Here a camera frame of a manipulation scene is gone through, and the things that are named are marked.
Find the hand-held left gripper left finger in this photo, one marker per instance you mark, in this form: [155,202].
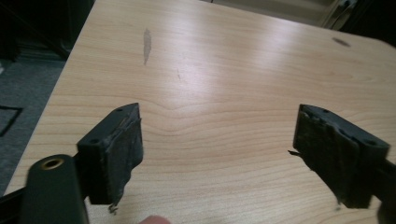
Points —
[109,155]

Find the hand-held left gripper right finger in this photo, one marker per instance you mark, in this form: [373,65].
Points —
[336,155]

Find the metal stand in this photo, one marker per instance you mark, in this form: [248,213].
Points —
[337,14]

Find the dark curtain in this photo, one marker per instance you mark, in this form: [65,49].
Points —
[375,18]

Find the dark cabinet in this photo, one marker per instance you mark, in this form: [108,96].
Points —
[40,25]

